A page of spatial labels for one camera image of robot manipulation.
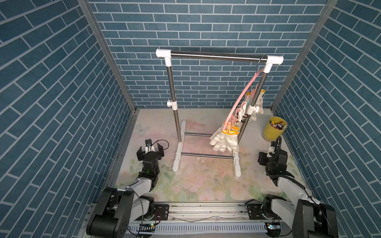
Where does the white glove yellow cuff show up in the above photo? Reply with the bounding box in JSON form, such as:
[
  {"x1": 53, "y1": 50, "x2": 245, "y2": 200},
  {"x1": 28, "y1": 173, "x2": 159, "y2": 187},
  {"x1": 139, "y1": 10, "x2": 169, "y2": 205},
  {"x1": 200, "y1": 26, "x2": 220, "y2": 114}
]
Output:
[{"x1": 220, "y1": 132, "x2": 239, "y2": 154}]

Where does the white cotton glove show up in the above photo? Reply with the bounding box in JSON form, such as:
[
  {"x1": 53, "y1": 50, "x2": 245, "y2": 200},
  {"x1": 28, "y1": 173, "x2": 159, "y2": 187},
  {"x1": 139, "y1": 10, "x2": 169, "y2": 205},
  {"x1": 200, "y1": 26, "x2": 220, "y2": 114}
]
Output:
[
  {"x1": 249, "y1": 106, "x2": 257, "y2": 122},
  {"x1": 209, "y1": 128, "x2": 232, "y2": 152},
  {"x1": 255, "y1": 89, "x2": 266, "y2": 114}
]

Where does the pink clip hanger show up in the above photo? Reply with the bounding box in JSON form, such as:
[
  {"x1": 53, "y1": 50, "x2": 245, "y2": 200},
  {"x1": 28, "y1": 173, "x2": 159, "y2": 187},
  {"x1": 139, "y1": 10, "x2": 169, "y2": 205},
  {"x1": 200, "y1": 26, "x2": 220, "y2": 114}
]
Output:
[{"x1": 221, "y1": 63, "x2": 273, "y2": 135}]

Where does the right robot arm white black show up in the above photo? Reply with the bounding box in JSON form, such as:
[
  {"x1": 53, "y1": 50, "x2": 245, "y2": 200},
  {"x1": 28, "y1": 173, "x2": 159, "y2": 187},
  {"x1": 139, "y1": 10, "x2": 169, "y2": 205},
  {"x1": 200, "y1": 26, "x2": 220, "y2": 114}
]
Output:
[{"x1": 258, "y1": 150, "x2": 339, "y2": 238}]

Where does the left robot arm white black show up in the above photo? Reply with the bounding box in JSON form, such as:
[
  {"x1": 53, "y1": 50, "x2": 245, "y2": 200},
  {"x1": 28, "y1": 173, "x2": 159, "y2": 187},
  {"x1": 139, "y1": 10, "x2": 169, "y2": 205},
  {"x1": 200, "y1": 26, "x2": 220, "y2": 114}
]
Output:
[{"x1": 86, "y1": 139, "x2": 165, "y2": 238}]

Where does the yellow cup with pens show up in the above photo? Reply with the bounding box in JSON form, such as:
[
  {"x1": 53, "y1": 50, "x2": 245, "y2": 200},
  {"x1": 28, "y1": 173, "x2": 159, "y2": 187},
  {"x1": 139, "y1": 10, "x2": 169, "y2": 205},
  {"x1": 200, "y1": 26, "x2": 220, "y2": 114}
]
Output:
[{"x1": 262, "y1": 117, "x2": 288, "y2": 141}]

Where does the metal clothes drying rack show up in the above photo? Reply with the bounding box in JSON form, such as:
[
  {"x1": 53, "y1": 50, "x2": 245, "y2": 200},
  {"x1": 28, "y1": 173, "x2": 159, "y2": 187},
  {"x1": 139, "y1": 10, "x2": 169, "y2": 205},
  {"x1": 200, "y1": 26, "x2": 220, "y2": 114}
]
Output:
[{"x1": 155, "y1": 48, "x2": 284, "y2": 177}]

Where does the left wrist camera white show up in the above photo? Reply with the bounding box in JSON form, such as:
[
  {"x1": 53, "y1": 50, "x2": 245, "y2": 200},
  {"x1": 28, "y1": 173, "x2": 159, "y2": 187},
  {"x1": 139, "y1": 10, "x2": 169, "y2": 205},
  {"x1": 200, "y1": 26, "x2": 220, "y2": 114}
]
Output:
[{"x1": 145, "y1": 139, "x2": 155, "y2": 153}]

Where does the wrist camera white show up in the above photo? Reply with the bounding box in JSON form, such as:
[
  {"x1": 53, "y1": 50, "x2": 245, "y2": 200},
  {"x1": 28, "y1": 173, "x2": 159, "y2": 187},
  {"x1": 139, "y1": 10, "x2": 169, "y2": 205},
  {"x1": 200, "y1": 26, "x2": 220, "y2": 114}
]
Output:
[
  {"x1": 267, "y1": 141, "x2": 277, "y2": 158},
  {"x1": 145, "y1": 139, "x2": 155, "y2": 153}
]

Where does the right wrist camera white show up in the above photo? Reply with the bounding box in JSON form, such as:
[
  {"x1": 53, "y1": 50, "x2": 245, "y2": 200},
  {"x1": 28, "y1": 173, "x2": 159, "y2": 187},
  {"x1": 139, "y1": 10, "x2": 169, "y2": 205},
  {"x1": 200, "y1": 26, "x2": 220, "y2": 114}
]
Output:
[{"x1": 267, "y1": 141, "x2": 277, "y2": 158}]

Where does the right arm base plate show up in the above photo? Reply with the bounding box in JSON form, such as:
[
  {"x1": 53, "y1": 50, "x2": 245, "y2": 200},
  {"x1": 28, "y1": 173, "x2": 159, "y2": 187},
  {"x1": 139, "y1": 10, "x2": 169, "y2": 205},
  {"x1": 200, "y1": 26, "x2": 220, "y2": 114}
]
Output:
[{"x1": 246, "y1": 203, "x2": 267, "y2": 220}]

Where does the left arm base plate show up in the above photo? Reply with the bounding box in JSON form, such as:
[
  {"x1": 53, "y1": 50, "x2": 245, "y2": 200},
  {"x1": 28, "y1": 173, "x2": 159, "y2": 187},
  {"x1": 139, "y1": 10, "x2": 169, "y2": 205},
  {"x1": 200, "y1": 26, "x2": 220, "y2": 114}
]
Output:
[{"x1": 127, "y1": 203, "x2": 170, "y2": 221}]

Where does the aluminium front rail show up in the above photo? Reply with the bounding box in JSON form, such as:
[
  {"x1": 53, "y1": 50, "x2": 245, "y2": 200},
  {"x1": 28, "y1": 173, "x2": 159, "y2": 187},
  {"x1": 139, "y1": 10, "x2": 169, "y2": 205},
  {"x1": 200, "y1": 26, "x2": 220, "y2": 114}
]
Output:
[{"x1": 125, "y1": 201, "x2": 292, "y2": 238}]

